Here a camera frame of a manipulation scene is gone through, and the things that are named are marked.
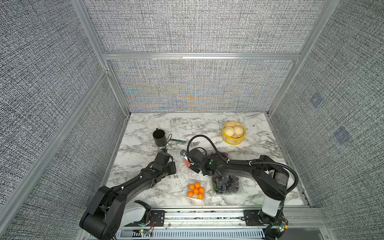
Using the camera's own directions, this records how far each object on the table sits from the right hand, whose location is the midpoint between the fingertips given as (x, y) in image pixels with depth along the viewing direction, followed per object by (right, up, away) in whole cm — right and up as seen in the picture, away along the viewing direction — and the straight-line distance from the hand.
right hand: (192, 154), depth 88 cm
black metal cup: (-21, +11, +7) cm, 25 cm away
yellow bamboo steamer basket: (+32, +13, +12) cm, 37 cm away
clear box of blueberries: (+17, -14, -9) cm, 24 cm away
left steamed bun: (+25, +14, +12) cm, 31 cm away
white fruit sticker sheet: (-9, -12, -3) cm, 15 cm away
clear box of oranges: (+2, -17, -7) cm, 19 cm away
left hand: (-9, -6, 0) cm, 11 cm away
